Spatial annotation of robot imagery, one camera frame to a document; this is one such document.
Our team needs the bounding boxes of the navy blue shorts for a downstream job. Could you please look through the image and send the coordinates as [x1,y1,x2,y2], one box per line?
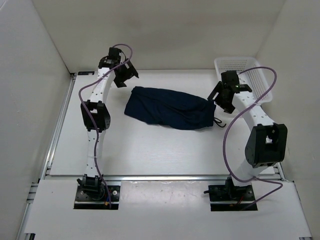
[124,86,226,130]

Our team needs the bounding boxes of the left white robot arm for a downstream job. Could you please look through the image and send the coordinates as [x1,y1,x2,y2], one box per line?
[78,43,139,200]

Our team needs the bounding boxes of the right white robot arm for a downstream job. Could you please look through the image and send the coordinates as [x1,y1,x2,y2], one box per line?
[208,70,288,200]

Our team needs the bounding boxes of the white plastic mesh basket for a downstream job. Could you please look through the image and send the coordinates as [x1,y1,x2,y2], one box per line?
[214,56,269,99]

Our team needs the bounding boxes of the black label strip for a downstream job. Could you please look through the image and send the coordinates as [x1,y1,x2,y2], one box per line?
[77,71,95,76]

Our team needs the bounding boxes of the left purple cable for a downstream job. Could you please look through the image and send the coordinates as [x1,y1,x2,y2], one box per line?
[78,43,134,208]

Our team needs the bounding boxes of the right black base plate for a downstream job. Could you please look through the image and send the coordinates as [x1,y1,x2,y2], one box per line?
[203,184,258,212]

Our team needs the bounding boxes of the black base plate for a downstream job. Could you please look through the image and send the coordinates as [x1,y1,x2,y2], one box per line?
[203,184,258,212]
[73,185,121,210]

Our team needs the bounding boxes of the aluminium front rail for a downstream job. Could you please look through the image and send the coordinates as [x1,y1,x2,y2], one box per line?
[44,172,281,182]

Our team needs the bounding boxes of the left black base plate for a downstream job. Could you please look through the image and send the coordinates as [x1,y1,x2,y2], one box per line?
[73,185,121,210]

